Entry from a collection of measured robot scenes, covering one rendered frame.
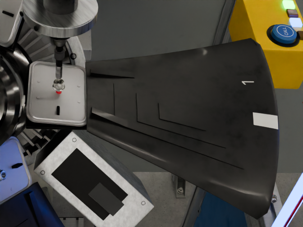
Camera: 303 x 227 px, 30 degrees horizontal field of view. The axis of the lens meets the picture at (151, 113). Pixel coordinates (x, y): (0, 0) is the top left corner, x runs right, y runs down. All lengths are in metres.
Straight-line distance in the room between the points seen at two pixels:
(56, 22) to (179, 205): 1.51
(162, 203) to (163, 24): 0.72
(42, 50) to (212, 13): 0.84
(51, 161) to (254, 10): 0.45
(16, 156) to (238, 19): 0.51
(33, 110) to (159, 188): 1.43
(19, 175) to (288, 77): 0.50
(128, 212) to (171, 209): 1.22
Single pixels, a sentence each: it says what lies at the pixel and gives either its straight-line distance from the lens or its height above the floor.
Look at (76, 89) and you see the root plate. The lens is 0.63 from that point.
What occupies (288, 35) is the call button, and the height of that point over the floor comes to 1.08.
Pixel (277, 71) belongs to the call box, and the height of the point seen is 1.03.
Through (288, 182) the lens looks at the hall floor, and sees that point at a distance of 2.16.
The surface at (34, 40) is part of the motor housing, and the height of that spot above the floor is 1.17.
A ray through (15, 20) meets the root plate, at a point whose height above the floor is 1.26.
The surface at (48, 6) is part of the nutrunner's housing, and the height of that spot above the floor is 1.31.
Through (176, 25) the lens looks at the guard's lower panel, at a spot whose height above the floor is 0.71.
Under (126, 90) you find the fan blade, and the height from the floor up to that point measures 1.19.
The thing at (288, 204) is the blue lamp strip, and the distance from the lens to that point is 0.88.
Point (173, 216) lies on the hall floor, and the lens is 1.96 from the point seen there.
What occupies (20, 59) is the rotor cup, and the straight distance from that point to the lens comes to 0.67.
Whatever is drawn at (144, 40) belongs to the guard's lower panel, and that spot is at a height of 0.65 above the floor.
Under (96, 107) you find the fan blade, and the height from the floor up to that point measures 1.19.
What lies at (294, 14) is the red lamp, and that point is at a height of 1.08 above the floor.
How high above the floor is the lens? 1.64
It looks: 48 degrees down
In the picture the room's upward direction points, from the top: 12 degrees clockwise
